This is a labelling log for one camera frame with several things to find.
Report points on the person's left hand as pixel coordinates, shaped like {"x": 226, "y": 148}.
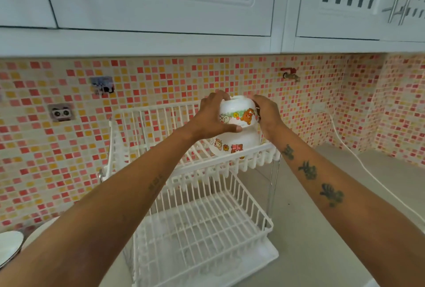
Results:
{"x": 207, "y": 120}

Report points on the person's left thumb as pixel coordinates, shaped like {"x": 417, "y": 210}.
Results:
{"x": 230, "y": 128}

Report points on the white wall socket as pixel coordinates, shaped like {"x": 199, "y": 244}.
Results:
{"x": 319, "y": 107}

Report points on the person's left forearm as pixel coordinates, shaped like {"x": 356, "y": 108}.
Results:
{"x": 99, "y": 210}

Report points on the white cartoon print bowl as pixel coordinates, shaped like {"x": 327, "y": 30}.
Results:
{"x": 234, "y": 144}
{"x": 238, "y": 112}

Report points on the grey adhesive wall hook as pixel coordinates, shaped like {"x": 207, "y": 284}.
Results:
{"x": 102, "y": 85}

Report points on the white upper cabinet frame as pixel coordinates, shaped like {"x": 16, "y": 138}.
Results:
{"x": 186, "y": 42}

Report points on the person's right fingers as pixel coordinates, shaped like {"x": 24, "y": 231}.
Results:
{"x": 260, "y": 101}

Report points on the panda print wall hook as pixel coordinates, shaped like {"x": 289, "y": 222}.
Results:
{"x": 60, "y": 112}

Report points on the person's right hand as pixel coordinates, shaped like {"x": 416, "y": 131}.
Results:
{"x": 270, "y": 117}

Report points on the white round plate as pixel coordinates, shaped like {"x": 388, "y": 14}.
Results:
{"x": 9, "y": 247}

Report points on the person's right forearm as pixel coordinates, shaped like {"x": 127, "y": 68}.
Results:
{"x": 345, "y": 203}

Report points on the white drip tray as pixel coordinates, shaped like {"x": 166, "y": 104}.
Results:
{"x": 212, "y": 263}

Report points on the white two-tier dish rack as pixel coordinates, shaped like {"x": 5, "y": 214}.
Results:
{"x": 196, "y": 190}

